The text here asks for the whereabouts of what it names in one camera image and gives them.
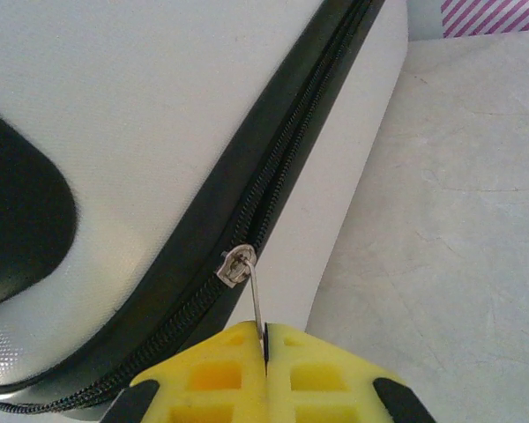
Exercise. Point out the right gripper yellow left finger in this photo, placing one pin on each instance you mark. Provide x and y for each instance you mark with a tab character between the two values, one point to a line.
211	379

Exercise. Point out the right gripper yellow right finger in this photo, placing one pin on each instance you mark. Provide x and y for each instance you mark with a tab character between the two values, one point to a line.
326	379

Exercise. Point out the silver zipper pull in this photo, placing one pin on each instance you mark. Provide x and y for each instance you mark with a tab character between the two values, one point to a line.
238	264

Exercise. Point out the white hard-shell suitcase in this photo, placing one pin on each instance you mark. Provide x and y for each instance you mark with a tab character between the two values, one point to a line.
136	110

